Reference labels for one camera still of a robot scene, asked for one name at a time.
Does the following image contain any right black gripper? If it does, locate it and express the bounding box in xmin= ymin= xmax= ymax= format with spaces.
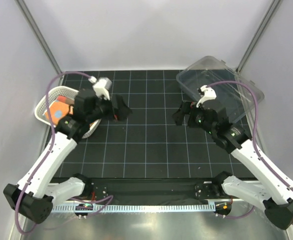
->
xmin=172 ymin=100 xmax=216 ymax=136

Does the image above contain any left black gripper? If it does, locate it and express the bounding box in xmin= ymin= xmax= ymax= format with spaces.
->
xmin=86 ymin=92 xmax=132 ymax=124

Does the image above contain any pink brown towel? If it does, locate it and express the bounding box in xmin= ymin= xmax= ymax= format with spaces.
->
xmin=56 ymin=95 xmax=75 ymax=105

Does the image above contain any orange polka dot towel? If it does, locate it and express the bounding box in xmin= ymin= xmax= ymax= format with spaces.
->
xmin=49 ymin=100 xmax=73 ymax=126

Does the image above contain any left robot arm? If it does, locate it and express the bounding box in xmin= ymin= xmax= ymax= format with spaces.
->
xmin=3 ymin=89 xmax=132 ymax=224

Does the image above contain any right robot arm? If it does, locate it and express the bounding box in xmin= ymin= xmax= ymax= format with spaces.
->
xmin=172 ymin=100 xmax=293 ymax=230

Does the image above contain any clear plastic storage bin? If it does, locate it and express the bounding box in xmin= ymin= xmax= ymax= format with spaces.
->
xmin=176 ymin=56 xmax=265 ymax=123

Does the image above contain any white perforated plastic basket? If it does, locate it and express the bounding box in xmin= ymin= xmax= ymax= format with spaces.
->
xmin=34 ymin=86 xmax=101 ymax=139

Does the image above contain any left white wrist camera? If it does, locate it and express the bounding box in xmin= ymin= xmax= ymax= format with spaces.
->
xmin=88 ymin=76 xmax=112 ymax=101

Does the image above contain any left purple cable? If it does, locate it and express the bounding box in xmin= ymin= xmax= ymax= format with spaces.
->
xmin=14 ymin=71 xmax=114 ymax=235

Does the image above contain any purple cable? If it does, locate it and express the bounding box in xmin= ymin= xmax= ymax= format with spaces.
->
xmin=206 ymin=80 xmax=293 ymax=228
xmin=14 ymin=71 xmax=114 ymax=235

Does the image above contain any white slotted cable duct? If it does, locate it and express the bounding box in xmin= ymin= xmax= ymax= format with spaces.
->
xmin=52 ymin=202 xmax=216 ymax=214

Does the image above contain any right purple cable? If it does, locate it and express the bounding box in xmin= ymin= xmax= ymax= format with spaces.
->
xmin=206 ymin=80 xmax=293 ymax=228

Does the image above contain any left aluminium frame post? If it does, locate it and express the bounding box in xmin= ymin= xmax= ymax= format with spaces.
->
xmin=15 ymin=0 xmax=62 ymax=74

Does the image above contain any aluminium frame post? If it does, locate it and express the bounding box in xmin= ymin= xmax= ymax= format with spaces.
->
xmin=15 ymin=0 xmax=62 ymax=74
xmin=236 ymin=0 xmax=283 ymax=73

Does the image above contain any right aluminium frame post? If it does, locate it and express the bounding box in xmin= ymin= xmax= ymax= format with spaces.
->
xmin=236 ymin=0 xmax=283 ymax=73

